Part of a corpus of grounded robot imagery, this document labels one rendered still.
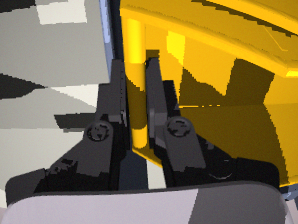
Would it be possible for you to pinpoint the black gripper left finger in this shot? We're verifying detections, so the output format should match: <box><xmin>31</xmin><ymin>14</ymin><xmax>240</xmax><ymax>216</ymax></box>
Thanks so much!
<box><xmin>5</xmin><ymin>59</ymin><xmax>130</xmax><ymax>207</ymax></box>

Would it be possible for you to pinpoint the dark grey metal shelf rack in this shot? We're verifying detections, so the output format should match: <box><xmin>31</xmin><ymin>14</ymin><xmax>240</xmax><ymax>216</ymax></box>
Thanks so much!
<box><xmin>99</xmin><ymin>0</ymin><xmax>298</xmax><ymax>210</ymax></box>

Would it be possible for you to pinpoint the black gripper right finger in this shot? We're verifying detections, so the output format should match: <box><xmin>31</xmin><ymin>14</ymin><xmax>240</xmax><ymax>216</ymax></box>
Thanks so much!
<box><xmin>146</xmin><ymin>57</ymin><xmax>280</xmax><ymax>191</ymax></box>

